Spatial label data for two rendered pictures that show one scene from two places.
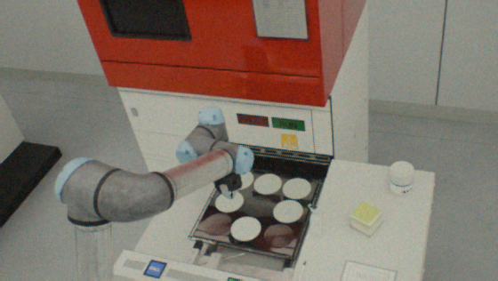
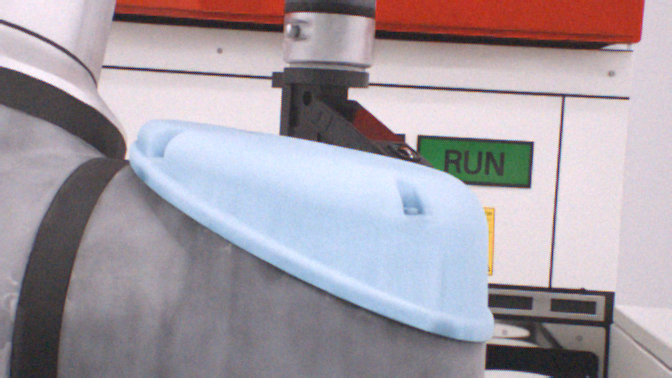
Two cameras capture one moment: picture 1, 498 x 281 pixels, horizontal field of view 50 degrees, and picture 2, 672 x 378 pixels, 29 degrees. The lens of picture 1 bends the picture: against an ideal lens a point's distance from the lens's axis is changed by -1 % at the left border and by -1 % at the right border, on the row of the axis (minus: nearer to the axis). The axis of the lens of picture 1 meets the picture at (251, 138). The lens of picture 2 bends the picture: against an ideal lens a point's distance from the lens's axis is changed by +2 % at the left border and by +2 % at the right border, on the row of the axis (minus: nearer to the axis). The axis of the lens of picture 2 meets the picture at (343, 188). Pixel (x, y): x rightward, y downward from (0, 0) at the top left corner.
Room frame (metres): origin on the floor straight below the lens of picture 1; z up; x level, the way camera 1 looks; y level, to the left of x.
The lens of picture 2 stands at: (0.31, 0.54, 1.13)
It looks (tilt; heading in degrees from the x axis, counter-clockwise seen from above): 3 degrees down; 335
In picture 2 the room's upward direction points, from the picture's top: 4 degrees clockwise
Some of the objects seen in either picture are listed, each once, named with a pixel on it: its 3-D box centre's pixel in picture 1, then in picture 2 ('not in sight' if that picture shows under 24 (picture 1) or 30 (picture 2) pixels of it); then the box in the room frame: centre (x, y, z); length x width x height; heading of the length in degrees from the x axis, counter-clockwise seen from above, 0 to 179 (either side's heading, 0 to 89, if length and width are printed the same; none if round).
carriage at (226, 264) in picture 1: (237, 276); not in sight; (1.01, 0.12, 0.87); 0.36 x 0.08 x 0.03; 64
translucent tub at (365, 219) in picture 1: (365, 219); not in sight; (1.03, -0.30, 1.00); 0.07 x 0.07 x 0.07; 40
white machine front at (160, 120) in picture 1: (224, 131); (218, 222); (1.54, 0.09, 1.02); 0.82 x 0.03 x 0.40; 64
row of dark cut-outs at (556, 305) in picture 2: (270, 151); (386, 293); (1.45, -0.06, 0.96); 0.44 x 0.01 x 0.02; 64
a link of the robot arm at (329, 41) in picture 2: not in sight; (325, 45); (1.26, 0.11, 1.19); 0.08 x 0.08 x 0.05
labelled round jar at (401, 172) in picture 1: (401, 179); not in sight; (1.15, -0.44, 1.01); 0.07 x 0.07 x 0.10
